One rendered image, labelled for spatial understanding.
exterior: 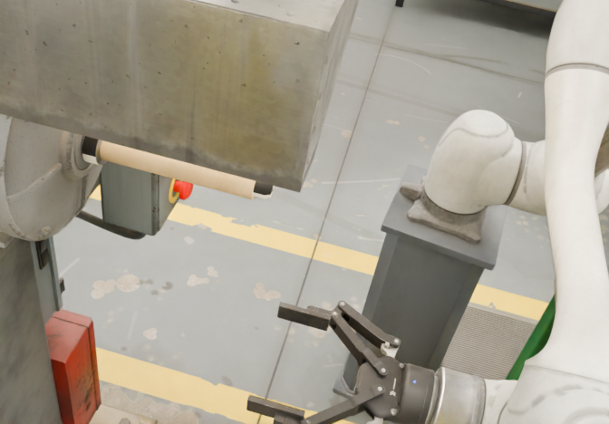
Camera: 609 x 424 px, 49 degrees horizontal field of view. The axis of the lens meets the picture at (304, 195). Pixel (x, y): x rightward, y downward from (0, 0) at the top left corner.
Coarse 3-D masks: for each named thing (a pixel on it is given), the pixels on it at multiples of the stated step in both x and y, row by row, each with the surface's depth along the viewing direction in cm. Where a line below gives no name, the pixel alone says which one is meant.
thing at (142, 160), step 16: (112, 144) 74; (112, 160) 75; (128, 160) 74; (144, 160) 74; (160, 160) 74; (176, 160) 74; (176, 176) 74; (192, 176) 74; (208, 176) 73; (224, 176) 73; (240, 192) 73
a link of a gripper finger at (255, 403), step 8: (248, 400) 79; (256, 400) 79; (264, 400) 79; (248, 408) 80; (256, 408) 80; (264, 408) 79; (272, 408) 78; (280, 408) 78; (288, 408) 78; (272, 416) 80; (296, 416) 78
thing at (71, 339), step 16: (64, 320) 133; (80, 320) 133; (48, 336) 130; (64, 336) 130; (80, 336) 131; (64, 352) 127; (80, 352) 132; (64, 368) 127; (80, 368) 134; (96, 368) 144; (64, 384) 131; (80, 384) 137; (96, 384) 146; (64, 400) 135; (80, 400) 139; (96, 400) 149; (64, 416) 138; (80, 416) 142
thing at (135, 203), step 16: (112, 176) 105; (128, 176) 105; (144, 176) 104; (160, 176) 105; (112, 192) 108; (128, 192) 107; (144, 192) 106; (160, 192) 107; (176, 192) 116; (112, 208) 110; (128, 208) 109; (144, 208) 108; (160, 208) 109; (96, 224) 114; (112, 224) 112; (128, 224) 111; (144, 224) 110; (160, 224) 112
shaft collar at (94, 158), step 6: (84, 138) 74; (90, 138) 74; (84, 144) 74; (90, 144) 74; (96, 144) 74; (84, 150) 74; (90, 150) 74; (96, 150) 74; (84, 156) 75; (90, 156) 74; (96, 156) 74; (96, 162) 75; (102, 162) 76
